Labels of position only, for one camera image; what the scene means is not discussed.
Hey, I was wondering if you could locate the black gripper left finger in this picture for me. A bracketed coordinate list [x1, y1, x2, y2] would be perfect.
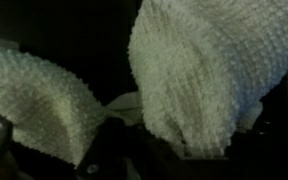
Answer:
[75, 116, 142, 180]

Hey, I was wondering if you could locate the white terry towel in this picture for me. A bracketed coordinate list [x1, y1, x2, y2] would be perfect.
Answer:
[0, 0, 288, 168]

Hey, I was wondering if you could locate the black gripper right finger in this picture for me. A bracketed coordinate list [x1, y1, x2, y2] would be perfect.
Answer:
[225, 116, 288, 180]

